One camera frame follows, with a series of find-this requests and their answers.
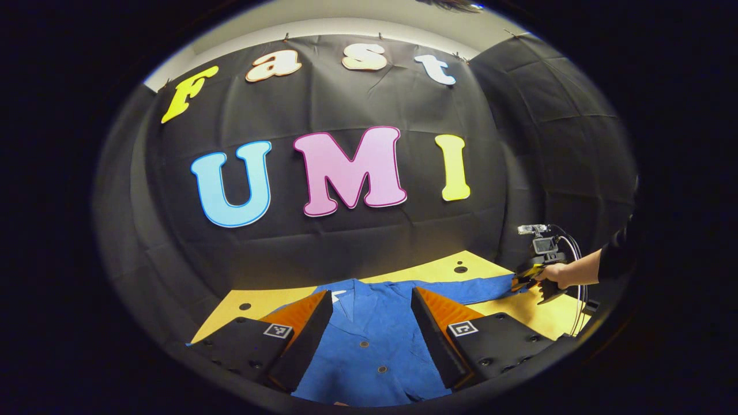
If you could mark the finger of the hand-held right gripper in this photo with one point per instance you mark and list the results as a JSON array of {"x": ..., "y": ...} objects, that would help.
[{"x": 526, "y": 278}]

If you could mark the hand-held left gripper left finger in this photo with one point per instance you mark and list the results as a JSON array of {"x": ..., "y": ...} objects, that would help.
[{"x": 305, "y": 346}]

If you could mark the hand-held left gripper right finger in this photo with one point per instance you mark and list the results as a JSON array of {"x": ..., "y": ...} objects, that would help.
[{"x": 435, "y": 346}]

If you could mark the blue button shirt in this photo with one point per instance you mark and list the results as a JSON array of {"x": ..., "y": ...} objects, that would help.
[{"x": 375, "y": 323}]

